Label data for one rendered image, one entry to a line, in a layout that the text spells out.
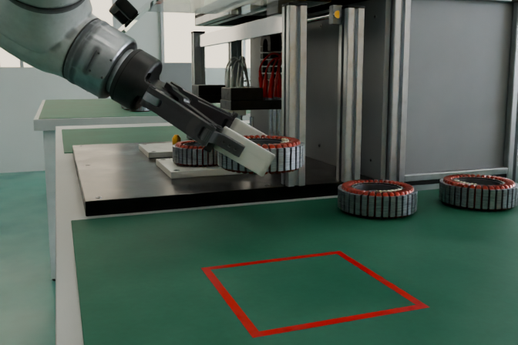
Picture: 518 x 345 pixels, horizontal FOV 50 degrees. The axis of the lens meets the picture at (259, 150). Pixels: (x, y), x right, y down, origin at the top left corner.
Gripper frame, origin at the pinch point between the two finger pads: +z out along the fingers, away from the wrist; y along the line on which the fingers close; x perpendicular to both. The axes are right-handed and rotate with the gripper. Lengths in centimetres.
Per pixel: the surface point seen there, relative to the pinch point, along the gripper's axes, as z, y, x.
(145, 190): -11.8, -10.3, -15.8
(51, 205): -66, -164, -96
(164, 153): -16.4, -43.3, -17.8
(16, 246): -86, -213, -149
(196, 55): -25, -72, 2
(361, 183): 15.9, -11.0, 1.7
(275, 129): 1.2, -35.2, -0.6
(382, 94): 13.1, -21.0, 14.9
